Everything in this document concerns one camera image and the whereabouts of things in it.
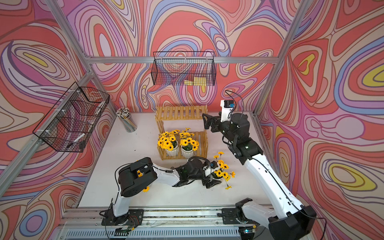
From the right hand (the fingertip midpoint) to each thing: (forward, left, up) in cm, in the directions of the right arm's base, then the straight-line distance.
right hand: (211, 117), depth 70 cm
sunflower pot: (-26, +29, -2) cm, 39 cm away
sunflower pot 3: (-1, +23, -16) cm, 28 cm away
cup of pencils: (+21, +54, -16) cm, 60 cm away
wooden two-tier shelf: (+11, +7, -7) cm, 15 cm away
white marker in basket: (-3, +67, -8) cm, 67 cm away
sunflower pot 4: (-4, +12, -17) cm, 21 cm away
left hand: (-17, -5, -30) cm, 35 cm away
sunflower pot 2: (-18, -4, -23) cm, 30 cm away
